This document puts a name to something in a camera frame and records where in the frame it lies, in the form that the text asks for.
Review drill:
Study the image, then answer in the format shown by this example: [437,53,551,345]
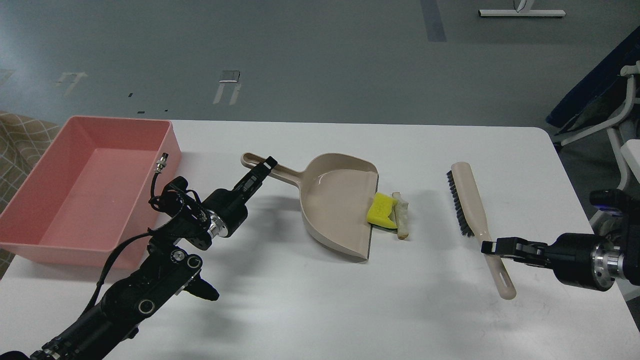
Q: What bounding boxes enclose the beige checkered fabric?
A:
[0,111,61,211]

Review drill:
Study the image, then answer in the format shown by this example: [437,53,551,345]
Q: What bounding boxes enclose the yellow green sponge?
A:
[366,193,398,230]

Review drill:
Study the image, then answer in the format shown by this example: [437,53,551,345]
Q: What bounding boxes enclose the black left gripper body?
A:
[202,188,249,238]

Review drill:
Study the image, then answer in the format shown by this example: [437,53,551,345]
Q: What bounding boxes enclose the white bread slice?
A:
[391,192,409,240]

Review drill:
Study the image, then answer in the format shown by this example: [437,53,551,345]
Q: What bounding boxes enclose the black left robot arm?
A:
[1,153,278,360]

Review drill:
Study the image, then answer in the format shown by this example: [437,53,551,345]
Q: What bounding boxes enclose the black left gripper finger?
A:
[232,157,278,198]

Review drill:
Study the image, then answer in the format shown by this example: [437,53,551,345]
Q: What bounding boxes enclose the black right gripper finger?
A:
[481,237,550,268]

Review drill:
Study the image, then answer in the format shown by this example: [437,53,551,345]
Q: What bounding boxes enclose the white floor stand base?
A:
[477,0,566,19]

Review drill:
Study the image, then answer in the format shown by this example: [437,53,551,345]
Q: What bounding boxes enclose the pink plastic bin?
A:
[0,116,182,267]

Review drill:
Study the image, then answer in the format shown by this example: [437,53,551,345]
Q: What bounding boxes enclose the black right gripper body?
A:
[545,233,626,292]

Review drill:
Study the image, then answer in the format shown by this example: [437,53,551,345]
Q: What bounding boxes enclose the white chair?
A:
[553,61,640,191]

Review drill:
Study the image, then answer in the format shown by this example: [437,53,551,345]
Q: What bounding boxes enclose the beige hand brush black bristles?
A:
[446,161,517,300]

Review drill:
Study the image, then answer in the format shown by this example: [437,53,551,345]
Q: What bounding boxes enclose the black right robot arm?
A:
[481,189,640,292]

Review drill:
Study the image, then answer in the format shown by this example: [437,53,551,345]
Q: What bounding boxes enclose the beige plastic dustpan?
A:
[269,153,379,261]

